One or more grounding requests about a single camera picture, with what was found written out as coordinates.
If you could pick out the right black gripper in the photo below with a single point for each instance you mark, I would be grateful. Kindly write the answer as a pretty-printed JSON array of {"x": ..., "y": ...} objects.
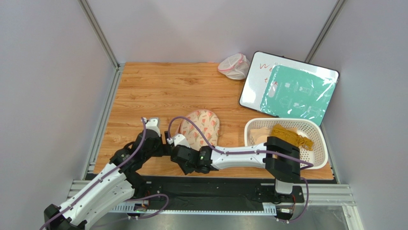
[{"x": 175, "y": 151}]

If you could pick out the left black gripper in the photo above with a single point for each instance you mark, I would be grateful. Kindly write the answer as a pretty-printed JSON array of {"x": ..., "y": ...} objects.
[{"x": 165, "y": 149}]

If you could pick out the floral mesh laundry bag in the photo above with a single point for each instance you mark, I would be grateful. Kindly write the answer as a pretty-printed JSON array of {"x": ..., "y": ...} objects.
[{"x": 207, "y": 122}]

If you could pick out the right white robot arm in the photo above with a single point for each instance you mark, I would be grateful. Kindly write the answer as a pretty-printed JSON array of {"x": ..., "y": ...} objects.
[{"x": 278, "y": 157}]

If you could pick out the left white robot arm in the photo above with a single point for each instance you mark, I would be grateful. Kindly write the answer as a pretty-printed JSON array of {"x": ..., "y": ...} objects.
[{"x": 117, "y": 183}]

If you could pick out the beige bra in basket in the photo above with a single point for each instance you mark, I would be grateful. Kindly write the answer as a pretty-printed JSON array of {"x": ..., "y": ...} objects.
[{"x": 258, "y": 135}]

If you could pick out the white mesh bag pink trim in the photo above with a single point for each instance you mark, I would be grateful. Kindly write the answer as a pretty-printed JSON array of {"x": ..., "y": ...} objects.
[{"x": 235, "y": 67}]

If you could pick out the mustard yellow garment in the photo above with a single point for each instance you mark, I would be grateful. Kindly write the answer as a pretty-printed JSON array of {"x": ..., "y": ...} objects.
[{"x": 291, "y": 136}]

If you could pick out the teal instruction sheet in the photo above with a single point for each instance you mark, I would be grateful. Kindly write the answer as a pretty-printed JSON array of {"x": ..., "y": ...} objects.
[{"x": 299, "y": 93}]

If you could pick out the white plastic basket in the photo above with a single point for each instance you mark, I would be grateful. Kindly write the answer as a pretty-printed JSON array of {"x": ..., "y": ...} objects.
[{"x": 318, "y": 156}]

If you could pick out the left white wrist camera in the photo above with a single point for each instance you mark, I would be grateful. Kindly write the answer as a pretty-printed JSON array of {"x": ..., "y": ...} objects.
[{"x": 152, "y": 124}]

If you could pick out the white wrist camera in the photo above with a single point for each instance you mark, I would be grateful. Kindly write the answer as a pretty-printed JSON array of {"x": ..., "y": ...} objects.
[
  {"x": 178, "y": 140},
  {"x": 152, "y": 124}
]

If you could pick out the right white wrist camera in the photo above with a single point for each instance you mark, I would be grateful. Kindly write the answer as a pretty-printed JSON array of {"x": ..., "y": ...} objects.
[{"x": 178, "y": 140}]

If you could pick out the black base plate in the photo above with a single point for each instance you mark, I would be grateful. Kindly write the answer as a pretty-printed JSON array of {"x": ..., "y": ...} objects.
[{"x": 215, "y": 194}]

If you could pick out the whiteboard with black frame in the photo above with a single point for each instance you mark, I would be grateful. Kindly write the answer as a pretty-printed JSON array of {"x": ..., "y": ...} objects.
[{"x": 258, "y": 75}]

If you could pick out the aluminium rail frame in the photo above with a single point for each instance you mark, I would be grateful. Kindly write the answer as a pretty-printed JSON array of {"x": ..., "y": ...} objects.
[{"x": 327, "y": 206}]

